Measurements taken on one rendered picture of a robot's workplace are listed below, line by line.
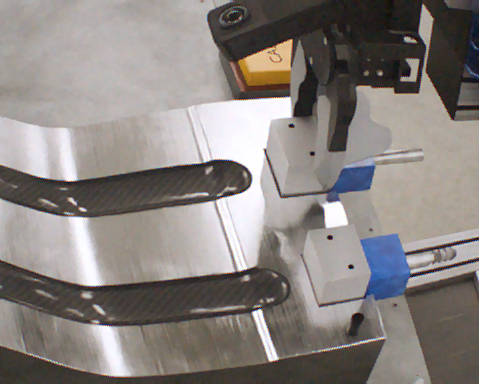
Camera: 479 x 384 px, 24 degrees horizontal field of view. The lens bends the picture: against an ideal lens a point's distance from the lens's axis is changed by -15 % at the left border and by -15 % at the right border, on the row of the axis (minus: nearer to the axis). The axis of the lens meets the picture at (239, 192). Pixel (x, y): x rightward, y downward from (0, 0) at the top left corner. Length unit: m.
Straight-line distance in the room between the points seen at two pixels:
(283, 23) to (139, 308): 0.23
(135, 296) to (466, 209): 1.46
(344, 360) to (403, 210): 1.37
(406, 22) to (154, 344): 0.30
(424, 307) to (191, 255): 0.94
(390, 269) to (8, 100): 0.45
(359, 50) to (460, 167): 1.52
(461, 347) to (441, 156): 0.70
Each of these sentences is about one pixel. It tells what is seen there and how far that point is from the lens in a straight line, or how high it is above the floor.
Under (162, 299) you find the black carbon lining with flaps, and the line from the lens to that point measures 0.89.
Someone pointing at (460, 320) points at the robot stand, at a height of 0.21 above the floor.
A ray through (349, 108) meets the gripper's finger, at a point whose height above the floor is 1.00.
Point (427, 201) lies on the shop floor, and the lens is 2.27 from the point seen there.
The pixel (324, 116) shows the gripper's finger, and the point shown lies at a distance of 0.90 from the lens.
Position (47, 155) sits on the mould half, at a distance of 0.97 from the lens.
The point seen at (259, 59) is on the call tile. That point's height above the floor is 0.84.
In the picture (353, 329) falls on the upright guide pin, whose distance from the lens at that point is 0.87.
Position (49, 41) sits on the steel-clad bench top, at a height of 0.80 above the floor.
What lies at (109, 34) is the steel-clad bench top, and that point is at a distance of 1.24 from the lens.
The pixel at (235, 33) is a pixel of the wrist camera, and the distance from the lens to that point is 0.85.
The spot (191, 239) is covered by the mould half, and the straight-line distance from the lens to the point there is 0.92.
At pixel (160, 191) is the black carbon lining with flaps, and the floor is 0.88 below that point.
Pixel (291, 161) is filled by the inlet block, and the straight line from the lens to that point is 0.94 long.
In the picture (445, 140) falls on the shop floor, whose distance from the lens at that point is 2.41.
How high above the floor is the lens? 1.57
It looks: 45 degrees down
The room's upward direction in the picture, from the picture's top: 9 degrees clockwise
